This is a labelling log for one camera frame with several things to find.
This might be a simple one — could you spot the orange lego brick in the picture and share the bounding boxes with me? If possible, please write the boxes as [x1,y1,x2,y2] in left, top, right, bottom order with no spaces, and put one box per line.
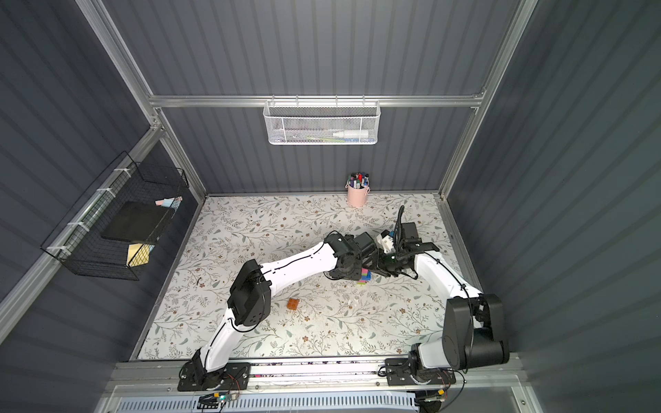
[287,299,300,311]

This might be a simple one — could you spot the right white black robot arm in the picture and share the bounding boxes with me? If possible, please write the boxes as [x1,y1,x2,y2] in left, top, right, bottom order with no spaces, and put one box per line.
[376,206,511,383]

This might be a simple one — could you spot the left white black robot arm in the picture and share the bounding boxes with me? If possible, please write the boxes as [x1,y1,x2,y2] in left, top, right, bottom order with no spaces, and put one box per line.
[181,231,378,389]

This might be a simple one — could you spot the pink pen cup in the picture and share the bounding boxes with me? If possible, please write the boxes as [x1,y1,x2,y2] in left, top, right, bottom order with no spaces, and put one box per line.
[347,186,370,208]

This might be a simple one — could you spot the floral table mat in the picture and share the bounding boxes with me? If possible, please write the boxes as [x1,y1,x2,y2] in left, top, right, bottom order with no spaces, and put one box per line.
[137,194,458,360]

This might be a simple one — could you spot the markers in cup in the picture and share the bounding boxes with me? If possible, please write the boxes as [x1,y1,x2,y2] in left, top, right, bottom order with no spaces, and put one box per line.
[345,172,370,189]

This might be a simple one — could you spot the white bottle in basket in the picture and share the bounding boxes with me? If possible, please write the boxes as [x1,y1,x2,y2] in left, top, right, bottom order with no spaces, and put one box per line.
[332,130,369,141]

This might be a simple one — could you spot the pastel sticky note pad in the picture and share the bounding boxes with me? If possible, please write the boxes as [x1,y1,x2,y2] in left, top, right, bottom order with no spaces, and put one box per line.
[155,196,182,210]

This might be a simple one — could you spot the small green circuit board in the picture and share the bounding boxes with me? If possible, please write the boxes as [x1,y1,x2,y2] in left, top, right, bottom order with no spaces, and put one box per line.
[196,392,231,411]

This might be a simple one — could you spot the yellow sticky notes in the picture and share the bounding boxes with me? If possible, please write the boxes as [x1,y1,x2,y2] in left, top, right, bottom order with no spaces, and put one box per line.
[127,244,154,268]

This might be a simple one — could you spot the black notebook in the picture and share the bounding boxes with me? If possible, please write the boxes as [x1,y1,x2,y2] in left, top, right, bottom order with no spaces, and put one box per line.
[101,201,175,244]

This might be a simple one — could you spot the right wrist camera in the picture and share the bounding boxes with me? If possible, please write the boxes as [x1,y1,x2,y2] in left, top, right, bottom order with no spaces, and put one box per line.
[375,230,396,255]

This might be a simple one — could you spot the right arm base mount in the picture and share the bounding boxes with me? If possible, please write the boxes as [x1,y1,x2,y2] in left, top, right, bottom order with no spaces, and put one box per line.
[377,357,456,388]

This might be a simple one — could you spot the white wire mesh basket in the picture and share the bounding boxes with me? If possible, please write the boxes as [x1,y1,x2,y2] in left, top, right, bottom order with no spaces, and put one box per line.
[263,99,381,146]

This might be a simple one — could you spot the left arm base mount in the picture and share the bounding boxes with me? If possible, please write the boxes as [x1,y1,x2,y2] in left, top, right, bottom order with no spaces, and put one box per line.
[177,361,251,392]

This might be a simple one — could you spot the aluminium rail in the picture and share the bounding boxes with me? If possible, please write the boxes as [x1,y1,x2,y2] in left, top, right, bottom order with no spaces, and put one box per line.
[102,354,529,398]

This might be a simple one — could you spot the black wire wall basket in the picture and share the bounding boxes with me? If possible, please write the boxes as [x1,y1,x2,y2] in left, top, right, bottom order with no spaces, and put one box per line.
[41,156,189,280]

